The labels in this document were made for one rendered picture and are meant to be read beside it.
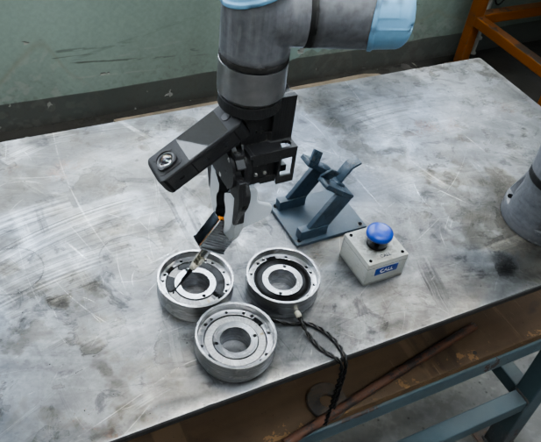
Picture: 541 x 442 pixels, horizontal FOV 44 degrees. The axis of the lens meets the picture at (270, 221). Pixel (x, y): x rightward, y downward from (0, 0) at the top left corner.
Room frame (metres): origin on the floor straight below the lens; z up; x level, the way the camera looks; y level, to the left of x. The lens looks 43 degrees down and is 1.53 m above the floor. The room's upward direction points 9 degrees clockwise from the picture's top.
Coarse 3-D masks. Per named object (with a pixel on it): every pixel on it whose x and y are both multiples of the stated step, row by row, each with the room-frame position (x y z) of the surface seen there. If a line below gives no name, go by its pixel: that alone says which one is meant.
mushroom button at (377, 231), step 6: (378, 222) 0.74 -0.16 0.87; (372, 228) 0.72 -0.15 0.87; (378, 228) 0.72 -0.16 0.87; (384, 228) 0.72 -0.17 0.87; (390, 228) 0.73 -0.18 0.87; (372, 234) 0.71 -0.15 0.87; (378, 234) 0.71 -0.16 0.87; (384, 234) 0.71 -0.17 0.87; (390, 234) 0.71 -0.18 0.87; (372, 240) 0.70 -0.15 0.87; (378, 240) 0.70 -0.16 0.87; (384, 240) 0.70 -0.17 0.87; (390, 240) 0.71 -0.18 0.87
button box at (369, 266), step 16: (352, 240) 0.72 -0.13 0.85; (368, 240) 0.72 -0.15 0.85; (352, 256) 0.70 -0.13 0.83; (368, 256) 0.69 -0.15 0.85; (384, 256) 0.69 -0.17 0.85; (400, 256) 0.70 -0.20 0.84; (352, 272) 0.70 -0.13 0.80; (368, 272) 0.67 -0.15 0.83; (384, 272) 0.69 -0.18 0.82; (400, 272) 0.71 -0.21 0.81
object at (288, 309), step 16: (256, 256) 0.66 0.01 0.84; (288, 256) 0.68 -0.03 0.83; (304, 256) 0.68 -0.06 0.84; (272, 272) 0.65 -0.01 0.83; (288, 272) 0.65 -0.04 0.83; (256, 288) 0.61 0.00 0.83; (272, 288) 0.62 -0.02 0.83; (256, 304) 0.59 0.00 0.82; (272, 304) 0.58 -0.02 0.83; (288, 304) 0.58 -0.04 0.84; (304, 304) 0.59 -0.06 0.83
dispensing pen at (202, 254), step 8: (216, 216) 0.61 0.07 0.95; (208, 224) 0.61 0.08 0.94; (200, 232) 0.61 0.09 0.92; (208, 232) 0.60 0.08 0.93; (200, 240) 0.60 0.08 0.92; (200, 256) 0.60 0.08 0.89; (192, 264) 0.59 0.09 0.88; (200, 264) 0.60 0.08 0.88; (184, 280) 0.59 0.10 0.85; (176, 288) 0.58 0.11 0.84
